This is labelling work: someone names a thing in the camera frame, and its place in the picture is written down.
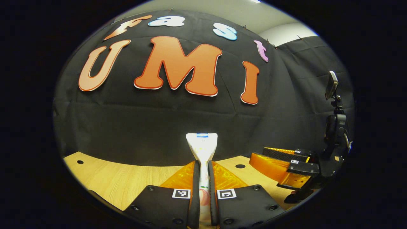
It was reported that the wooden desktop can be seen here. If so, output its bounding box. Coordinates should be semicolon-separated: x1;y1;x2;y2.
63;152;306;229

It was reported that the black backdrop cloth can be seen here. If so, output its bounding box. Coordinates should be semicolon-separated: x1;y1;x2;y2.
52;9;356;166

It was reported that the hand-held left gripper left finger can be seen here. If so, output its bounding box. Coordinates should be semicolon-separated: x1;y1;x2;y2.
123;160;201;229

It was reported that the white toothpaste tube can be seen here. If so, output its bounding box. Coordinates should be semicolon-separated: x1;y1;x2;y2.
186;133;218;229

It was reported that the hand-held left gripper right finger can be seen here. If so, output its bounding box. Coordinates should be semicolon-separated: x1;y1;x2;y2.
208;160;286;229

